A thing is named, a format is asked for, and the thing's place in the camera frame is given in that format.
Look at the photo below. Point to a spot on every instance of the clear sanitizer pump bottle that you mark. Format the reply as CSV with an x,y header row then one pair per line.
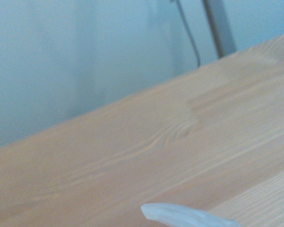
x,y
180,215

